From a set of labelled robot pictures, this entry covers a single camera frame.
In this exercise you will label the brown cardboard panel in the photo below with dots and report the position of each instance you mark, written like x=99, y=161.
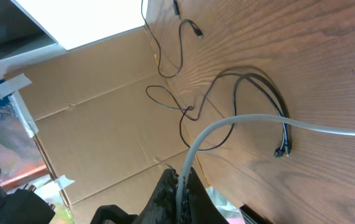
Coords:
x=104, y=122

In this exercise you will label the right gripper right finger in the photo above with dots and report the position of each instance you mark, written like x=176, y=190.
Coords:
x=197, y=207

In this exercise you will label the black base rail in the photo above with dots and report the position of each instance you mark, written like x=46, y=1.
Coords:
x=251, y=217

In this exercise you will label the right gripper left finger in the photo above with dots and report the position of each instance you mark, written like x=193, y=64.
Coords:
x=161, y=207

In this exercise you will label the white masking tape strips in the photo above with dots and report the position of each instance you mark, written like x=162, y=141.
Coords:
x=19, y=154

